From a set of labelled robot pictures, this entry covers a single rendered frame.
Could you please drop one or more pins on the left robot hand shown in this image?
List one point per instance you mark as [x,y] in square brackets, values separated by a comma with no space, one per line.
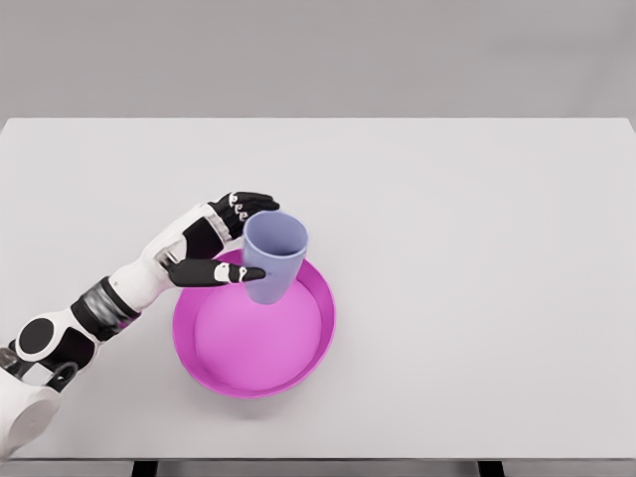
[199,237]

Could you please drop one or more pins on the lilac plastic cup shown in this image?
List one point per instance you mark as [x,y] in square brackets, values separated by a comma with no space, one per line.
[273,258]

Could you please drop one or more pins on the magenta round plate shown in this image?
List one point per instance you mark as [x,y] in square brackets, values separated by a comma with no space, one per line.
[258,338]

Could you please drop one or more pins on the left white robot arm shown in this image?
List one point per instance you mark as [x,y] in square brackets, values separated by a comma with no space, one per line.
[74,328]

